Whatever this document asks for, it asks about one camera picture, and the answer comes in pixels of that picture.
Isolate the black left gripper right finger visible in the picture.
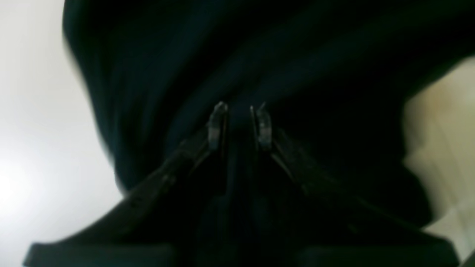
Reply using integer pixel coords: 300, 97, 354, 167
249, 105, 460, 267

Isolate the black t-shirt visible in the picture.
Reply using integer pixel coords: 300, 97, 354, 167
63, 0, 474, 267

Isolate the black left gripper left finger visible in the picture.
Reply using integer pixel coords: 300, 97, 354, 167
23, 102, 229, 267

